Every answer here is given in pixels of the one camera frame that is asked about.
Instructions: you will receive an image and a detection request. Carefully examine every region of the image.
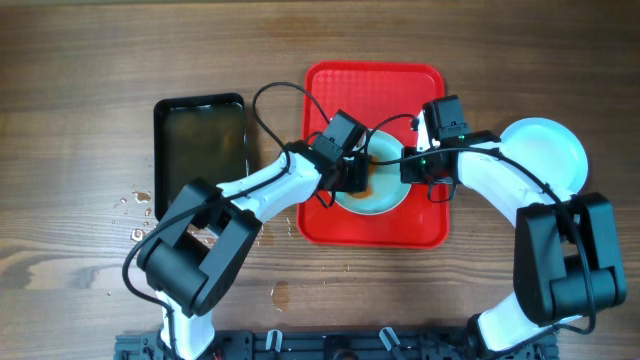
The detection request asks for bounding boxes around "red serving tray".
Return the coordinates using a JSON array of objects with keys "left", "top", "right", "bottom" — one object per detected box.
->
[{"left": 297, "top": 61, "right": 450, "bottom": 249}]

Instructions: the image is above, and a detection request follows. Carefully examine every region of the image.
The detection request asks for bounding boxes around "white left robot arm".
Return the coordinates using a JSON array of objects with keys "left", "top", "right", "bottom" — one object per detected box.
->
[{"left": 128, "top": 139, "right": 369, "bottom": 359}]

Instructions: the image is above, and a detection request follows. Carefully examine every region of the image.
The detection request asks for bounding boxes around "black water tray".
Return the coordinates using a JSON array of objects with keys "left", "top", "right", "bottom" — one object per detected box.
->
[{"left": 153, "top": 93, "right": 250, "bottom": 219}]

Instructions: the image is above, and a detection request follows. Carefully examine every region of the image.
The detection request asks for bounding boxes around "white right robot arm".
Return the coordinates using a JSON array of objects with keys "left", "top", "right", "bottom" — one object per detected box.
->
[{"left": 400, "top": 126, "right": 627, "bottom": 359}]

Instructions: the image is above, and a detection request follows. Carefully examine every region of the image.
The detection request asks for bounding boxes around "white plate tray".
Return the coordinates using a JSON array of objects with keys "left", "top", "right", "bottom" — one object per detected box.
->
[
  {"left": 336, "top": 131, "right": 411, "bottom": 215},
  {"left": 500, "top": 117, "right": 589, "bottom": 193}
]

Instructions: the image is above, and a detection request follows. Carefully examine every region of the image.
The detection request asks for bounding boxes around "green orange scrub sponge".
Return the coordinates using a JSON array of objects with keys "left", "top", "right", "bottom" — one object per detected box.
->
[{"left": 349, "top": 155, "right": 375, "bottom": 199}]

